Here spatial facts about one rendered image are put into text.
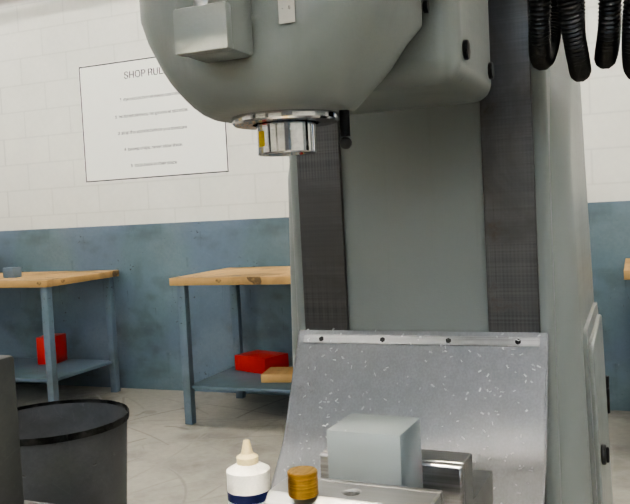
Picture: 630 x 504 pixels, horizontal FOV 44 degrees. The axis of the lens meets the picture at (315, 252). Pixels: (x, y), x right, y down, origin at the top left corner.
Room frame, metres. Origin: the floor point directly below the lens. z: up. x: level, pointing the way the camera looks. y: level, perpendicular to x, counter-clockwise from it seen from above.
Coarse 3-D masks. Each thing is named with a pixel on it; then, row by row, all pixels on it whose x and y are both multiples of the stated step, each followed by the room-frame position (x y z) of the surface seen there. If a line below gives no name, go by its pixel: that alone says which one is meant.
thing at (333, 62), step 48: (144, 0) 0.59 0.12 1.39; (288, 0) 0.53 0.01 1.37; (336, 0) 0.54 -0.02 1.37; (384, 0) 0.57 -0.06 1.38; (288, 48) 0.54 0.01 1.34; (336, 48) 0.55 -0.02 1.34; (384, 48) 0.60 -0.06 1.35; (192, 96) 0.58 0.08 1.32; (240, 96) 0.56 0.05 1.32; (288, 96) 0.56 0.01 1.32; (336, 96) 0.58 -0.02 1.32
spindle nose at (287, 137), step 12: (288, 120) 0.61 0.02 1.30; (300, 120) 0.61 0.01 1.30; (312, 120) 0.62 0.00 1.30; (264, 132) 0.62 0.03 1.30; (276, 132) 0.61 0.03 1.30; (288, 132) 0.61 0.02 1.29; (300, 132) 0.61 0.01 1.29; (312, 132) 0.62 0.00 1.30; (276, 144) 0.61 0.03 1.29; (288, 144) 0.61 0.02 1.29; (300, 144) 0.61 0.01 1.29; (312, 144) 0.62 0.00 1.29; (264, 156) 0.65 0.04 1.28; (276, 156) 0.65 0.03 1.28
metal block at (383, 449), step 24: (336, 432) 0.60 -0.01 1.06; (360, 432) 0.59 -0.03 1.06; (384, 432) 0.58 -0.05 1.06; (408, 432) 0.59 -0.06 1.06; (336, 456) 0.60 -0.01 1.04; (360, 456) 0.59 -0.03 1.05; (384, 456) 0.58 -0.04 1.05; (408, 456) 0.59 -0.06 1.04; (360, 480) 0.59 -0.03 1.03; (384, 480) 0.58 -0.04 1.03; (408, 480) 0.59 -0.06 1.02
